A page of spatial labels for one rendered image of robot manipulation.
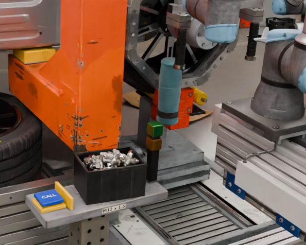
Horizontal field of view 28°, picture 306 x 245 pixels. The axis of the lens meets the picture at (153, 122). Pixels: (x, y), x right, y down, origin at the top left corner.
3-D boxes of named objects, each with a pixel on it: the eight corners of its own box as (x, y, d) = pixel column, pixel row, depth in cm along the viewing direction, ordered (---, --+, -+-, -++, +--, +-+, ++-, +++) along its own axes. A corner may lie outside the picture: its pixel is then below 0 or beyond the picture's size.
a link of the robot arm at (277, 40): (290, 68, 175) (297, 22, 169) (315, 84, 163) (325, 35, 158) (252, 70, 171) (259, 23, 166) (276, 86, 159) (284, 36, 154)
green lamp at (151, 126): (156, 131, 201) (157, 120, 200) (162, 135, 198) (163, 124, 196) (145, 133, 199) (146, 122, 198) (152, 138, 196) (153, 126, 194)
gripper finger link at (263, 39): (255, 26, 234) (270, 24, 239) (252, 42, 236) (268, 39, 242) (261, 28, 231) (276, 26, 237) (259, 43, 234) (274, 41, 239)
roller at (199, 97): (173, 85, 287) (174, 73, 285) (210, 106, 265) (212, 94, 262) (162, 86, 284) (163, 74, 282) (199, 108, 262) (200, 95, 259)
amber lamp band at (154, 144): (155, 145, 203) (156, 134, 202) (161, 149, 200) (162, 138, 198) (144, 147, 201) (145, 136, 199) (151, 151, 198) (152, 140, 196)
